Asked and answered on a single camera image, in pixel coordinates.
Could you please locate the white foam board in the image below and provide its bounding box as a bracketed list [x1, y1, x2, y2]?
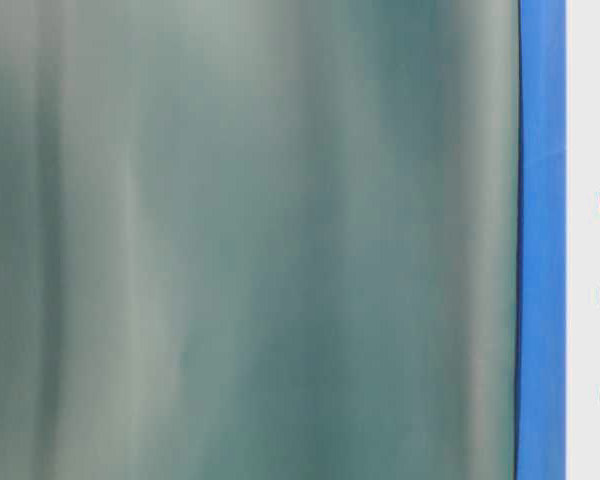
[567, 1, 600, 479]

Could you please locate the blue table mat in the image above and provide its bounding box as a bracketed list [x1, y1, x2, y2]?
[516, 1, 567, 479]

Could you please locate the teal blurred foreground pad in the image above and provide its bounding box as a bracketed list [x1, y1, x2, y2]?
[0, 1, 519, 479]

